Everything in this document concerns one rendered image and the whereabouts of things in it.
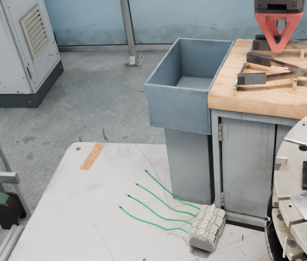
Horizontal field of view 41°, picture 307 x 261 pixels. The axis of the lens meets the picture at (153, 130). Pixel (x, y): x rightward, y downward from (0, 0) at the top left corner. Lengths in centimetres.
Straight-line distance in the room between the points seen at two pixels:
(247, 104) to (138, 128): 178
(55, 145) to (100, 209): 154
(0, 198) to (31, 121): 167
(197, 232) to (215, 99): 25
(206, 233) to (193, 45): 34
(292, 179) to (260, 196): 30
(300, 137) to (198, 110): 21
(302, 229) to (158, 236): 44
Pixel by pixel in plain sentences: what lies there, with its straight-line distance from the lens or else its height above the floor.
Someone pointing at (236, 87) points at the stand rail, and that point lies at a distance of 60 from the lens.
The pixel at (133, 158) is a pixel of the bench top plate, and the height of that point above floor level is 78.
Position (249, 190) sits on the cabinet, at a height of 87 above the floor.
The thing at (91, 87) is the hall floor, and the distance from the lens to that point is 282.
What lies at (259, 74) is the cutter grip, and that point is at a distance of 60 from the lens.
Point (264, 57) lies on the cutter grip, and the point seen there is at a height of 109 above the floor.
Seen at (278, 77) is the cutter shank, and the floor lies 109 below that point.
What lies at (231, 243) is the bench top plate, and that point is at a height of 78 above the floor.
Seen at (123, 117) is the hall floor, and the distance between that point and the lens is 246.
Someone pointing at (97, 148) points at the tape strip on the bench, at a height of 78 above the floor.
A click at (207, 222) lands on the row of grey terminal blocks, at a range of 75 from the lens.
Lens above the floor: 140
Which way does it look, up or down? 37 degrees down
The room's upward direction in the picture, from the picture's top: 9 degrees counter-clockwise
